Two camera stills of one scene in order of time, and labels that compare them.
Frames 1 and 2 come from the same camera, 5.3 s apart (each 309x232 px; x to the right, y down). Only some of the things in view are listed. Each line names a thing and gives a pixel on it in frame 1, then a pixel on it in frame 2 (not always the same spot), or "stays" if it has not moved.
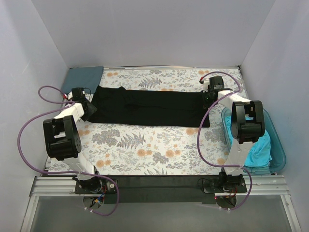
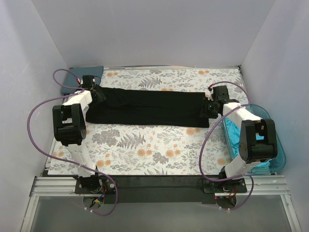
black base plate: [125, 189] stays
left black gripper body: [90, 109] to [99, 95]
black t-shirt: [119, 105] stays
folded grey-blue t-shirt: [86, 77] stays
